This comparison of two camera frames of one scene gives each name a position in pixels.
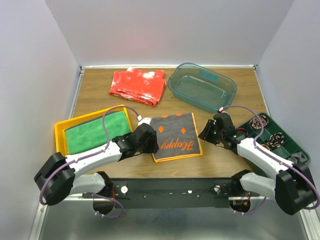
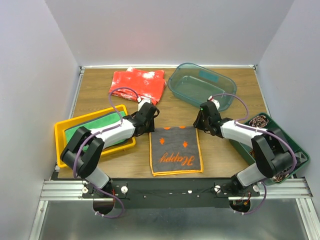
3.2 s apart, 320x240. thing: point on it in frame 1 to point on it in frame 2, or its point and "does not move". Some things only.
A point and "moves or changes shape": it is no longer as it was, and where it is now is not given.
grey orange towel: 177,136 moves or changes shape
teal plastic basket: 201,87 does not move
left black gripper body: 150,147 to 150,126
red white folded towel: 145,87 does not move
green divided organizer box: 275,136 does not move
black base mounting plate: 174,193 does not move
